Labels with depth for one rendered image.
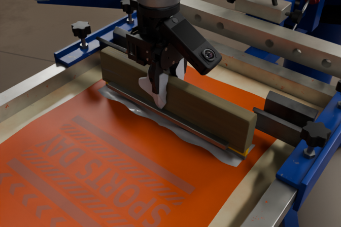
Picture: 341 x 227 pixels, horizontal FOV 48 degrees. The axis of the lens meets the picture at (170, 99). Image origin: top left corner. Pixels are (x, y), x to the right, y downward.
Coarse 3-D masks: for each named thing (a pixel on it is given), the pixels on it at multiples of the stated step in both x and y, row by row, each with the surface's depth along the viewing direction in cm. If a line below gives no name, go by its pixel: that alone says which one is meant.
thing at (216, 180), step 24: (240, 96) 84; (144, 144) 72; (168, 144) 72; (192, 144) 72; (264, 144) 72; (192, 168) 68; (216, 168) 68; (240, 168) 68; (192, 192) 64; (216, 192) 64; (192, 216) 60
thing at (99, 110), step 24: (192, 72) 91; (96, 96) 84; (48, 120) 78; (96, 120) 78; (120, 120) 78; (144, 120) 78; (0, 144) 72; (24, 144) 72; (0, 192) 64; (0, 216) 60; (24, 216) 60
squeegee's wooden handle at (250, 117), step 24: (120, 72) 79; (144, 72) 74; (144, 96) 77; (168, 96) 73; (192, 96) 69; (216, 96) 68; (192, 120) 71; (216, 120) 67; (240, 120) 64; (240, 144) 66
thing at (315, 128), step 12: (132, 12) 98; (72, 24) 87; (84, 24) 87; (84, 36) 87; (84, 48) 90; (312, 132) 60; (324, 132) 60; (312, 144) 60; (324, 144) 60; (312, 156) 63
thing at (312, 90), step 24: (216, 48) 93; (48, 72) 85; (72, 72) 88; (240, 72) 90; (264, 72) 86; (288, 72) 85; (0, 96) 78; (24, 96) 79; (312, 96) 81; (0, 120) 77; (288, 192) 59; (264, 216) 56
